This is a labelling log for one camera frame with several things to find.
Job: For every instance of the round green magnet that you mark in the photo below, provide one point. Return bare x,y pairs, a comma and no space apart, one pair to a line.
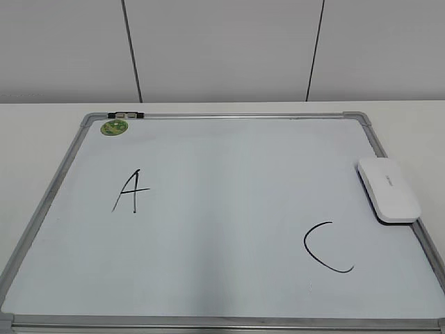
114,127

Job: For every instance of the white board with metal frame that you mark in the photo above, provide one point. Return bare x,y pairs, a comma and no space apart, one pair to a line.
202,223

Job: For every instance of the white rectangular board eraser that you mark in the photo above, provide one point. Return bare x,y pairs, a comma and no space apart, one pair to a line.
392,197

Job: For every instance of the black silver marker clip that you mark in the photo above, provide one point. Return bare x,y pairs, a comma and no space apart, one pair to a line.
125,115

